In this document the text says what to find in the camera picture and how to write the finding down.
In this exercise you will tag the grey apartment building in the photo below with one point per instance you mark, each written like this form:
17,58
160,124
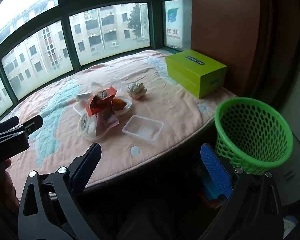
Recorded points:
35,55

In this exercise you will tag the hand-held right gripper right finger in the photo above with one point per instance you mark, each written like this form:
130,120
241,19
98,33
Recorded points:
215,172

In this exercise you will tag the brown wooden cabinet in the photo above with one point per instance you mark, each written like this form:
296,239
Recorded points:
227,17

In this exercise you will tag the green mesh plastic basket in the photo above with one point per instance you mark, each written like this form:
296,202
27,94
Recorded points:
265,163

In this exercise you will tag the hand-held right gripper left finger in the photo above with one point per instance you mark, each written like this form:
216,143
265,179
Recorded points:
90,162

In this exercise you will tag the orange snack packet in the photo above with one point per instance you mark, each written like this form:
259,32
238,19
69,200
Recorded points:
100,105

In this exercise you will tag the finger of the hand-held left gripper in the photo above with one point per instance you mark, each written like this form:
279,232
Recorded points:
7,124
27,128

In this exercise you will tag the clear plastic bag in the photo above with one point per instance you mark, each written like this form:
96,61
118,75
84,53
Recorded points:
96,87

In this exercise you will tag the white foam piece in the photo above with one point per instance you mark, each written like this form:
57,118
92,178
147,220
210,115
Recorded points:
81,96

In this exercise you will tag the clear round plastic plate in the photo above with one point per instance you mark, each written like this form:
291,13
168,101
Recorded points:
129,110

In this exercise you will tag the person's left hand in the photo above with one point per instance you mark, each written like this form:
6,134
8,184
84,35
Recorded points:
8,182

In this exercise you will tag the green window frame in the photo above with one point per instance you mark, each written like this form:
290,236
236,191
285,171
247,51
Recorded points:
70,45

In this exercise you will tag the clear rectangular plastic tray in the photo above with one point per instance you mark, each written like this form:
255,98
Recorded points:
140,132

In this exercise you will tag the pink printed blanket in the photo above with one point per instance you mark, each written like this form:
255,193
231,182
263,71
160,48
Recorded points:
165,100

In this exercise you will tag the lime green cardboard box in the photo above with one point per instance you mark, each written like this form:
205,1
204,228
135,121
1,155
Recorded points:
190,80

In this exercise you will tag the green tree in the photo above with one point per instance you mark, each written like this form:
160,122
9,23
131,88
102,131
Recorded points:
134,22

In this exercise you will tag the white outdoor air conditioner unit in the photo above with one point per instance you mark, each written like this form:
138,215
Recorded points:
175,25

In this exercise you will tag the round clear labelled lid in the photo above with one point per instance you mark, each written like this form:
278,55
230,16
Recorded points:
86,125

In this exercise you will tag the orange peel piece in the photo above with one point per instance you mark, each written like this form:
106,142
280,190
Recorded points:
120,104

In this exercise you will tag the pink snack wrapper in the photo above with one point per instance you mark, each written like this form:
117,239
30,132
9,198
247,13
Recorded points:
106,124

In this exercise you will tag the crumpled paper ball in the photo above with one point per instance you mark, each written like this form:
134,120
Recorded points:
136,91

